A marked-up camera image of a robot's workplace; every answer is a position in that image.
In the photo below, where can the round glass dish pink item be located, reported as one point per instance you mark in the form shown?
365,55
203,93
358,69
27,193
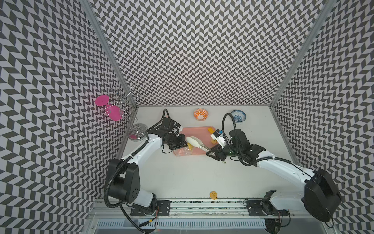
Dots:
137,132

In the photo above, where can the blue patterned small bowl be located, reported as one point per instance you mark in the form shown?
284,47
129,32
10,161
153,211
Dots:
239,116

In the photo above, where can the orange patterned small bowl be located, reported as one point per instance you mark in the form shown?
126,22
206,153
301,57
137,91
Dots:
200,114

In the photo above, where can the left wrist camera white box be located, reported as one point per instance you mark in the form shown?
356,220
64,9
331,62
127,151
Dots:
177,128

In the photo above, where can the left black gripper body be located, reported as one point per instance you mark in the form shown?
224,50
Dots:
175,142

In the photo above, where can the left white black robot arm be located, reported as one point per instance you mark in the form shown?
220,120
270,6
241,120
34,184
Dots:
122,183

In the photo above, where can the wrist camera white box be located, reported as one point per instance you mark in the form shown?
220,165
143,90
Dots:
219,137
177,128

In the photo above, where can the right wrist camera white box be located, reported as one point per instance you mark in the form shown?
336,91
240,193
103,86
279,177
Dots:
219,137

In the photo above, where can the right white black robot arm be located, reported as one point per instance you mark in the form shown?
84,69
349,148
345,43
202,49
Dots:
317,192

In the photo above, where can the wire rack with pink discs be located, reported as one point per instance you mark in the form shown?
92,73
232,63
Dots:
116,107

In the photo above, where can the clear resealable bag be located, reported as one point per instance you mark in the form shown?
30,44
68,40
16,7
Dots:
183,152

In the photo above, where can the aluminium front rail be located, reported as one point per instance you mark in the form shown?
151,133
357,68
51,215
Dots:
190,208

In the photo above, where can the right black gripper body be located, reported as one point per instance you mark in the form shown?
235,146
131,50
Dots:
228,150

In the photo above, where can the pink plastic tray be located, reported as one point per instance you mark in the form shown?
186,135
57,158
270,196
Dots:
202,134

